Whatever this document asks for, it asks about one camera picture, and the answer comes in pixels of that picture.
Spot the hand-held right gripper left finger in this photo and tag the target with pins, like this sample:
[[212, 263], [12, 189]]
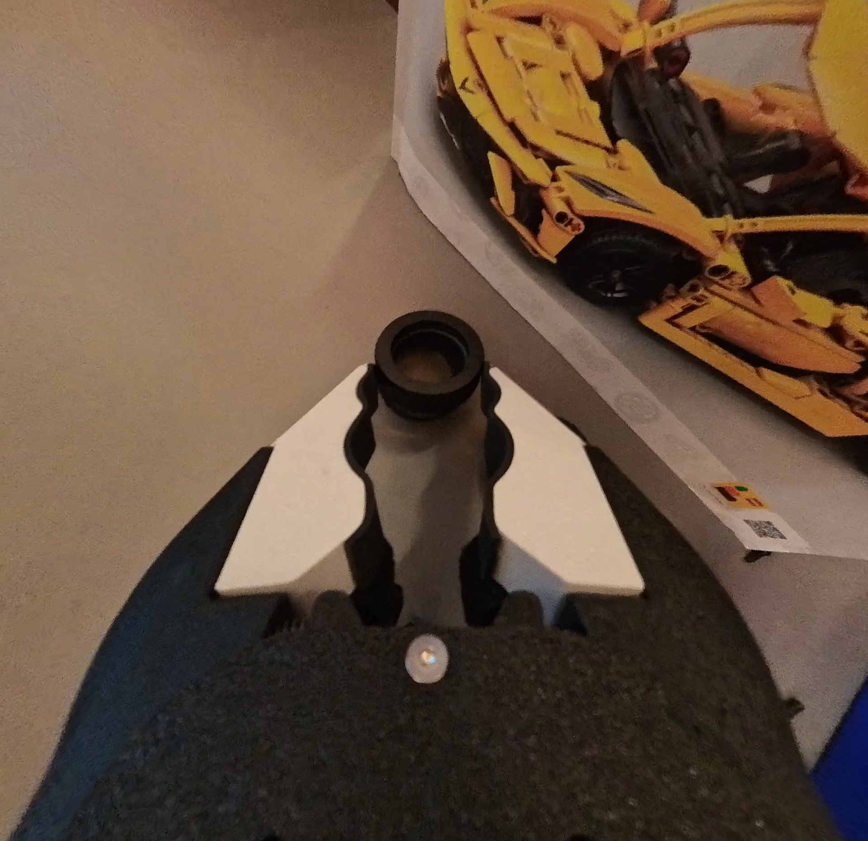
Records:
[[298, 515]]

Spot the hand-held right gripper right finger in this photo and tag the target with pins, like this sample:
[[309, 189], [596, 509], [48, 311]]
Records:
[[563, 515]]

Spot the black toy wheel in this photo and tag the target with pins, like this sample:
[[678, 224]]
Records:
[[386, 373]]

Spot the grey desk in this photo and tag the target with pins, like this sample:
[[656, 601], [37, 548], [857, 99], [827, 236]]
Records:
[[169, 210]]

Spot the blue plastic bin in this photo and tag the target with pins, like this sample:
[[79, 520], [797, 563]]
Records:
[[844, 773]]

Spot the white booklet yellow car picture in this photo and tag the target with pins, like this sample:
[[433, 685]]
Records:
[[610, 108]]

